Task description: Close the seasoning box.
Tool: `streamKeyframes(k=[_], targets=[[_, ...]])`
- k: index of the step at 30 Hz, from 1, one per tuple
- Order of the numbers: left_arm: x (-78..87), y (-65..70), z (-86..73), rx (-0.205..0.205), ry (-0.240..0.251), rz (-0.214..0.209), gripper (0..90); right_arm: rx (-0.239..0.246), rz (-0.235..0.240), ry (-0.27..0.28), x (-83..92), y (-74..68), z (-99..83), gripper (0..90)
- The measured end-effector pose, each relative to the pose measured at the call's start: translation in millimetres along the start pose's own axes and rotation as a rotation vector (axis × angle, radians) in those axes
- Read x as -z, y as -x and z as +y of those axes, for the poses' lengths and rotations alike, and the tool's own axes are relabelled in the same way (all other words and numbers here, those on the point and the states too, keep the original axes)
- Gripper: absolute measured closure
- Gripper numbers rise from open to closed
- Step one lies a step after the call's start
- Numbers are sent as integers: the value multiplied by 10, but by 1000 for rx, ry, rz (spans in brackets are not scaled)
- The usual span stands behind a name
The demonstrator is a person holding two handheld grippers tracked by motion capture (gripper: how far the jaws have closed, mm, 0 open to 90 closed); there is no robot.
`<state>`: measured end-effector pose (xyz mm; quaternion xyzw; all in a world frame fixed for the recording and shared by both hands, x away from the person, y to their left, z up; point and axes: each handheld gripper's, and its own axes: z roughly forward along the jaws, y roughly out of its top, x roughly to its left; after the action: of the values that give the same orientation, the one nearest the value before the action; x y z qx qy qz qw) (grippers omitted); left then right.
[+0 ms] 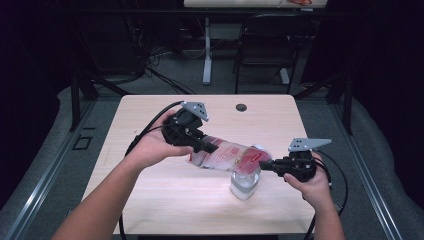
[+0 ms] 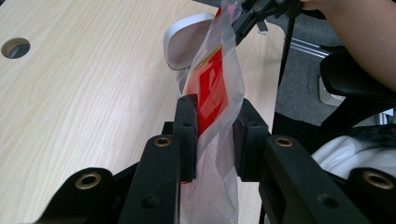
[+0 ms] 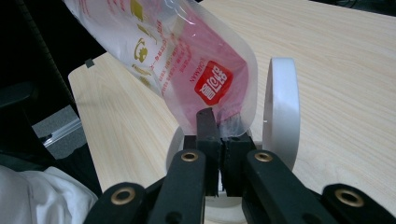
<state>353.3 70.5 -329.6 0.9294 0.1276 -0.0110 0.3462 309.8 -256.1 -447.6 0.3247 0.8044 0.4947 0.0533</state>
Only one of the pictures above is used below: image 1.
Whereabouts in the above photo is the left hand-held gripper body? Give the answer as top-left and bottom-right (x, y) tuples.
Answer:
(161, 101), (210, 147)

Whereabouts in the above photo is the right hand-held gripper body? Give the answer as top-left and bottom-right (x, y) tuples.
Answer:
(278, 137), (333, 183)

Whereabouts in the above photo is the white and red refill pouch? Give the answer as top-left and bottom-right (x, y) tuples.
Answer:
(188, 134), (273, 176)

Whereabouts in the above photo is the white flip-lid container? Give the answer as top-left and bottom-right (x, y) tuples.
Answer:
(229, 143), (267, 201)

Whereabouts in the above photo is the person's right hand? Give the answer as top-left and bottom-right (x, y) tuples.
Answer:
(283, 152), (332, 204)

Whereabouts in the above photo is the person's left hand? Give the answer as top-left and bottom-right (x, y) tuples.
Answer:
(128, 110), (194, 169)

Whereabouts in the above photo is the black metal stand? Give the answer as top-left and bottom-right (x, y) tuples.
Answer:
(68, 71), (131, 133)
(293, 73), (354, 136)

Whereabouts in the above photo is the black folding chair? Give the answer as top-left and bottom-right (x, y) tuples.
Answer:
(233, 13), (316, 95)

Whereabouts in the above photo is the white-legged background desk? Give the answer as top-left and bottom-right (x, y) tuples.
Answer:
(183, 0), (329, 86)

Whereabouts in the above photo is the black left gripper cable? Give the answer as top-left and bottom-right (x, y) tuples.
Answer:
(118, 99), (185, 240)

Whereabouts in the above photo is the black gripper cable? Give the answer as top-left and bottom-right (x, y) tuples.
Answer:
(304, 150), (349, 240)
(118, 99), (185, 240)

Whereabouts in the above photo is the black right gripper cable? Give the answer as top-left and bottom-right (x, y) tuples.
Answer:
(304, 150), (349, 240)

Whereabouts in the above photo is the tangle of floor cables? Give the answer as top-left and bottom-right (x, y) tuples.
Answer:
(126, 16), (198, 96)

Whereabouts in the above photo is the metal floor rail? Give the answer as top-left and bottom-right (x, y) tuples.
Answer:
(3, 99), (98, 240)
(331, 101), (404, 240)

